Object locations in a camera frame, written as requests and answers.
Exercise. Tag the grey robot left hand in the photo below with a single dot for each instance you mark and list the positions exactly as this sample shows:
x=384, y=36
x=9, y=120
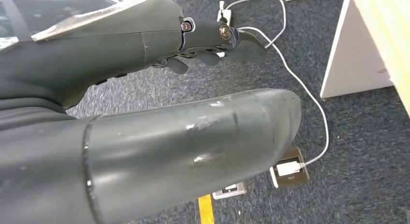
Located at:
x=179, y=142

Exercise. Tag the yellow floor tape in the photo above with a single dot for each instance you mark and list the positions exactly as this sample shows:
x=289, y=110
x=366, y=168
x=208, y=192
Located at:
x=206, y=211

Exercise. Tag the silver floor socket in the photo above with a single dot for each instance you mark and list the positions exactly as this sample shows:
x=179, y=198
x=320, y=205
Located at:
x=238, y=192

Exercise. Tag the white power plug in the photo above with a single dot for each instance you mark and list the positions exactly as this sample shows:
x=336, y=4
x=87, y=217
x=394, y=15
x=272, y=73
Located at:
x=286, y=169

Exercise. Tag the brown floor socket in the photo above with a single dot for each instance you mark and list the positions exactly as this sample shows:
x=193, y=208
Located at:
x=293, y=155

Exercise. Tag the white power strip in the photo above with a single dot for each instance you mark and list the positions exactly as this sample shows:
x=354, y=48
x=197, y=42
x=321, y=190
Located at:
x=226, y=14

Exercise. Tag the white desk leg panel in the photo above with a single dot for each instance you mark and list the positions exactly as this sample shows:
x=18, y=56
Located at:
x=352, y=65

